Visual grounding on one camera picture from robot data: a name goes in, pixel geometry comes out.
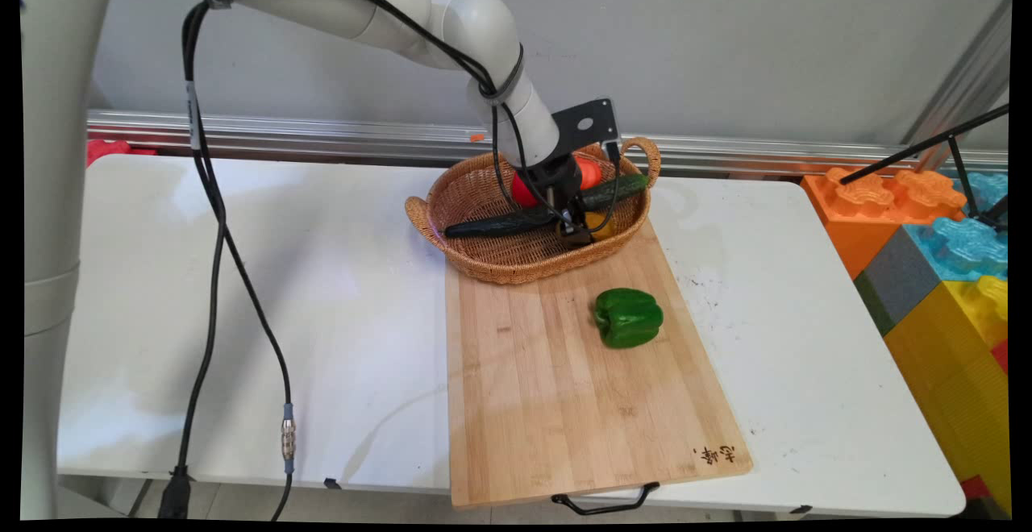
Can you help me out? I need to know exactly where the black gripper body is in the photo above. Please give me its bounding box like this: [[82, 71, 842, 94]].
[[528, 156, 585, 223]]

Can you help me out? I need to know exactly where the red tomato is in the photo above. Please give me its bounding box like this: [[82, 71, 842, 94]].
[[511, 171, 543, 209]]

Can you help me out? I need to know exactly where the woven wicker basket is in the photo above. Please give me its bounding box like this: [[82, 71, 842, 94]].
[[405, 137, 662, 286]]

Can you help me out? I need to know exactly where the dark green cucumber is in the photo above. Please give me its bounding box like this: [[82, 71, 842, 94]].
[[445, 173, 650, 240]]

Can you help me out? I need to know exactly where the green bell pepper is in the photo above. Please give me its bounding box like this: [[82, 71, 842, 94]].
[[594, 288, 664, 349]]

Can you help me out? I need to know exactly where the bamboo cutting board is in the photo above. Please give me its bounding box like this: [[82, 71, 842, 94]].
[[445, 218, 754, 510]]

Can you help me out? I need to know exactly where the orange foam block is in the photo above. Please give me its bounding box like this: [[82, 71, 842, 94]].
[[801, 167, 967, 280]]

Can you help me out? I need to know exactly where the grey foam block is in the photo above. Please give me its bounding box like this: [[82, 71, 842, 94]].
[[853, 226, 946, 337]]

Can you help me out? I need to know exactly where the black tripod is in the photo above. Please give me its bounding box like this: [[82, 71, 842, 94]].
[[838, 103, 1010, 232]]

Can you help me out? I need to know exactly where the blue foam block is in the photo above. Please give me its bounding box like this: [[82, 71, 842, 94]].
[[903, 172, 1009, 284]]

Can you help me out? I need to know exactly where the red cloth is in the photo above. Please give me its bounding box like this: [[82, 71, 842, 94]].
[[86, 139, 156, 168]]

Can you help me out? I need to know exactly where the thin black camera cable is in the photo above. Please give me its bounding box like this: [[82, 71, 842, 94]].
[[587, 139, 623, 235]]

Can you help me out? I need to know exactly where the black wrist camera mount plate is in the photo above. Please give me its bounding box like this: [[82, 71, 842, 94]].
[[552, 97, 622, 159]]

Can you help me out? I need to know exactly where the aluminium rail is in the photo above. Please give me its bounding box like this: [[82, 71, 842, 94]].
[[87, 109, 1009, 180]]

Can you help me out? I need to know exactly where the black cable with metal connector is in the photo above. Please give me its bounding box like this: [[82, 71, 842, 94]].
[[181, 0, 298, 521]]

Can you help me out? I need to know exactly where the thick black cable with plug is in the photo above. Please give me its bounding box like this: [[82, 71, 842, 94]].
[[157, 0, 565, 521]]

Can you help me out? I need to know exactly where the aluminium frame post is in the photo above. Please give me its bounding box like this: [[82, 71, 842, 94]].
[[901, 0, 1013, 170]]

